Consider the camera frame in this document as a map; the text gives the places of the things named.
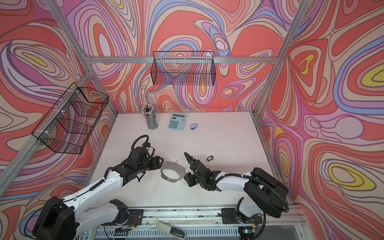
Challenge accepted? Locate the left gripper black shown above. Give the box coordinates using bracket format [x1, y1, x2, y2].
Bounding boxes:
[136, 155, 166, 175]

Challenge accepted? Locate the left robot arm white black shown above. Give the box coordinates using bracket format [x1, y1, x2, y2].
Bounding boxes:
[29, 135, 164, 240]

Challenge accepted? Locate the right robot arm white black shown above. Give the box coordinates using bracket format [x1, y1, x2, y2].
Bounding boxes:
[184, 152, 290, 224]

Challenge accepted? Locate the teal calculator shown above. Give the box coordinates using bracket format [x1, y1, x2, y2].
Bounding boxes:
[168, 113, 187, 131]

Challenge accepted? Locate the pencil cup with pencils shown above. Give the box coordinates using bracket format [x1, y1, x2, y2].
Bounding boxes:
[142, 105, 159, 130]

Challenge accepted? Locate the grey foot pedal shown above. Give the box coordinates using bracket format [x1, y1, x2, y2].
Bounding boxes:
[156, 221, 186, 240]

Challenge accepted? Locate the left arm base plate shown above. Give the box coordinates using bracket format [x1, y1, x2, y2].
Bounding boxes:
[103, 209, 144, 227]

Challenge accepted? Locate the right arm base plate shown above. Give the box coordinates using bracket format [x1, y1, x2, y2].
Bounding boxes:
[219, 208, 263, 226]

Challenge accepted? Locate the black wire basket back wall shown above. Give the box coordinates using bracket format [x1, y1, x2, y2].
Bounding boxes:
[151, 51, 216, 86]

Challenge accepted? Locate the black wire basket wall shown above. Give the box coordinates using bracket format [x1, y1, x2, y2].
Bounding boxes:
[151, 51, 216, 86]
[32, 83, 109, 155]

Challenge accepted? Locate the black wire basket left wall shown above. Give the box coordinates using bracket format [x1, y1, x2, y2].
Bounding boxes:
[32, 83, 109, 155]

